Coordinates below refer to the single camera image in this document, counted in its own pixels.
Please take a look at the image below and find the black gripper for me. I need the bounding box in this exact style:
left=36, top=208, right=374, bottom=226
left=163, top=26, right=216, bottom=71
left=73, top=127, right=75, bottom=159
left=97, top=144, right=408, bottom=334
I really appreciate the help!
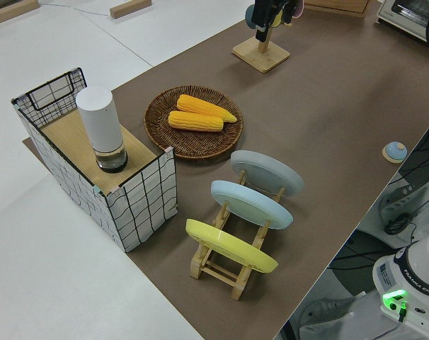
left=253, top=0, right=294, bottom=43

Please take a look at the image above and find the white bottle with clear base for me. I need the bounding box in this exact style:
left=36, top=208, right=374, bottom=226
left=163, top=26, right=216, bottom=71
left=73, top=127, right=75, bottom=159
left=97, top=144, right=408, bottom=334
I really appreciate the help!
left=75, top=86, right=129, bottom=174

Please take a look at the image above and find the dark blue mug yellow inside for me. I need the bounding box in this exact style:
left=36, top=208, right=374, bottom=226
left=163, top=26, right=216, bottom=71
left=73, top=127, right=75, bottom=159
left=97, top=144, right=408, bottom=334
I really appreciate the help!
left=245, top=5, right=283, bottom=29

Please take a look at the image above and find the wooden mug tree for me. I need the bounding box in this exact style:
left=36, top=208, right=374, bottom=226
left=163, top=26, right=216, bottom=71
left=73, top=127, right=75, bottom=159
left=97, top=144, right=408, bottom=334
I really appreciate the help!
left=231, top=10, right=292, bottom=74

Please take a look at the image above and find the wooden cabinet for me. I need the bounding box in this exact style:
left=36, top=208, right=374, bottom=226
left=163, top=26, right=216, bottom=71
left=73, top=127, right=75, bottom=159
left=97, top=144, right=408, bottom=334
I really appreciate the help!
left=302, top=0, right=372, bottom=18

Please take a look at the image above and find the brown table mat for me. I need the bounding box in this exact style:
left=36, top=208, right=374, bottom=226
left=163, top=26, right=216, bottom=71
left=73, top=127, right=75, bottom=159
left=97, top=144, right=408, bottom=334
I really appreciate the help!
left=22, top=0, right=429, bottom=340

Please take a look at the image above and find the yellow corn cob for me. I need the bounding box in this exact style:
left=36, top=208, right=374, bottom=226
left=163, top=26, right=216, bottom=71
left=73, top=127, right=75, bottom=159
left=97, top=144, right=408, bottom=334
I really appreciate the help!
left=168, top=110, right=224, bottom=133
left=176, top=93, right=239, bottom=124

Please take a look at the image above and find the cream toaster oven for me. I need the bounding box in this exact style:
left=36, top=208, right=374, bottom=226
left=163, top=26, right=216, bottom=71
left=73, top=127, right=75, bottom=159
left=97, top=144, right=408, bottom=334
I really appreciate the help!
left=376, top=0, right=429, bottom=44

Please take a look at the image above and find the wooden block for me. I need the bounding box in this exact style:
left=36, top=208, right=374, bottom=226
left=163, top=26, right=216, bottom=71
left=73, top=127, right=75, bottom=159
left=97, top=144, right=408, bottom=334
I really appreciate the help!
left=0, top=0, right=39, bottom=25
left=109, top=0, right=153, bottom=19

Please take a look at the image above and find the grey plate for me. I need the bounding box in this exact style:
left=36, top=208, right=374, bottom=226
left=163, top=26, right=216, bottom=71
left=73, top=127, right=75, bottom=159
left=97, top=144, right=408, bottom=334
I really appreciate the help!
left=230, top=149, right=304, bottom=199

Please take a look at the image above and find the brown wicker basket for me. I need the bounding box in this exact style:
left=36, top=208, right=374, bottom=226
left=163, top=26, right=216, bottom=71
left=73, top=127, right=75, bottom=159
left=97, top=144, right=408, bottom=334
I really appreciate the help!
left=144, top=84, right=244, bottom=159

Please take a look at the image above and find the light blue plate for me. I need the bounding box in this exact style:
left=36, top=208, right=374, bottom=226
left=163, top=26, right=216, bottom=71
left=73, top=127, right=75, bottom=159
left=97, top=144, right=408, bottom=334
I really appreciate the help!
left=210, top=180, right=294, bottom=231

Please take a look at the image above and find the yellow plate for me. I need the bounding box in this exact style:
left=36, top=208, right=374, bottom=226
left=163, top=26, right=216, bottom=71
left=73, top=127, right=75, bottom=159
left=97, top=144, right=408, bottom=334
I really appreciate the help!
left=185, top=218, right=280, bottom=275

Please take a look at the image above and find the wooden plate rack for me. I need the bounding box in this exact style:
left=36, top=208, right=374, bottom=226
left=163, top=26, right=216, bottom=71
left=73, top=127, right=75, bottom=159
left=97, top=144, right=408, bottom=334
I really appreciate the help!
left=190, top=169, right=288, bottom=301

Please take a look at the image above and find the grid-pattern wire storage shelf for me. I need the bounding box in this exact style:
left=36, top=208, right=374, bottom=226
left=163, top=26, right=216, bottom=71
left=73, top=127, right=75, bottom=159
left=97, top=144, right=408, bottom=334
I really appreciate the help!
left=11, top=66, right=180, bottom=253

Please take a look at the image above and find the black cable plug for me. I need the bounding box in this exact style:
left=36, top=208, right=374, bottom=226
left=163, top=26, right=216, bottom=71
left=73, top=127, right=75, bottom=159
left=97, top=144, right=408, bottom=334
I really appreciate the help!
left=383, top=214, right=412, bottom=236

